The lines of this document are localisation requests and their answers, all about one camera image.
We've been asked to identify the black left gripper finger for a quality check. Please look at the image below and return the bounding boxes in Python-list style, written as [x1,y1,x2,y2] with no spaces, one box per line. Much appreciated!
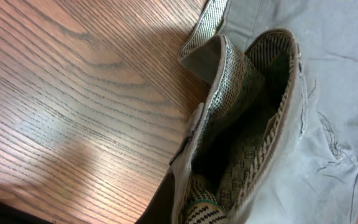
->
[135,172,175,224]

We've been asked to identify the grey shorts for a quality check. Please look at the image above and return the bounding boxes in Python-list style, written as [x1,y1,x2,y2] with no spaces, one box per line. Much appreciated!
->
[168,0,358,223]

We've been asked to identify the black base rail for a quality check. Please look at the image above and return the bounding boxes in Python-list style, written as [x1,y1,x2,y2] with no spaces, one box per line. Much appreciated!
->
[0,202,52,224]

